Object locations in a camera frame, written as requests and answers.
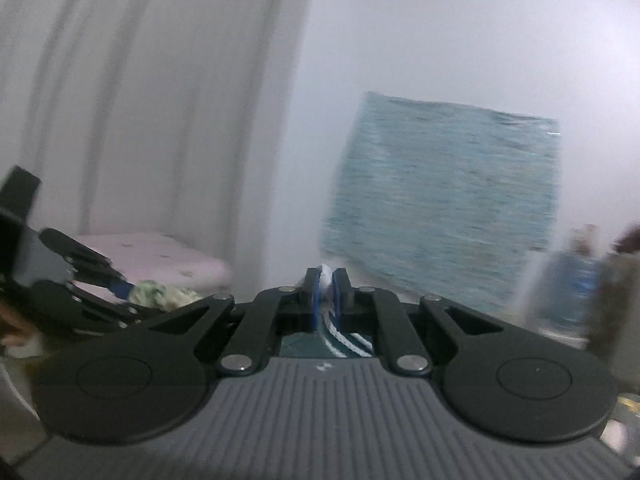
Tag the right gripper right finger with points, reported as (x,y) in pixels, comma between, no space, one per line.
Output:
(379,312)

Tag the teal white striped cloth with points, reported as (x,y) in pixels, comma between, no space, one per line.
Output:
(326,341)

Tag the white curtain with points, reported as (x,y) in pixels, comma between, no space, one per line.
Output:
(137,115)

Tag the teal floral hanging cloth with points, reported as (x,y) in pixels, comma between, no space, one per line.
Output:
(444,198)

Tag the brown hanging jacket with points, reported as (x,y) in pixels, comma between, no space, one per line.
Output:
(614,336)

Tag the blue water bottle jug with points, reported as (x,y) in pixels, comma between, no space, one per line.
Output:
(573,278)

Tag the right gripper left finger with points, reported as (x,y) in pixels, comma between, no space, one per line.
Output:
(274,312)

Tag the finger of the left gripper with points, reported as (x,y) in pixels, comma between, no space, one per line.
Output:
(96,270)

